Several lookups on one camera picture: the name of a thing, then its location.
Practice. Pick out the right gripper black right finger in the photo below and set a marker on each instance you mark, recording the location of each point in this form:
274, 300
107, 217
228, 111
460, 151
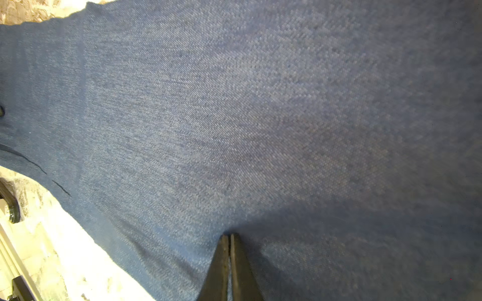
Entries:
244, 285

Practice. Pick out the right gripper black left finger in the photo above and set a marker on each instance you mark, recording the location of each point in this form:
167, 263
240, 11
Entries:
215, 286

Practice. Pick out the dark blue denim trousers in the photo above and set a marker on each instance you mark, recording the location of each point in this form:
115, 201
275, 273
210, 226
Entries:
340, 139

